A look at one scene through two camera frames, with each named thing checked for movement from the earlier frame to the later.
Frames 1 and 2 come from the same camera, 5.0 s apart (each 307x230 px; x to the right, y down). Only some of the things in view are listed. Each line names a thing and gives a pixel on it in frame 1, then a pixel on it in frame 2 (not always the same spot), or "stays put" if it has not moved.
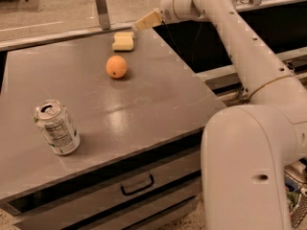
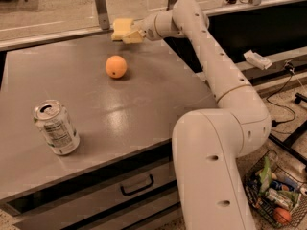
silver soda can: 58,125 stays put
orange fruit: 116,66 stays put
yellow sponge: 124,41 to 121,27
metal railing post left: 103,7 stays put
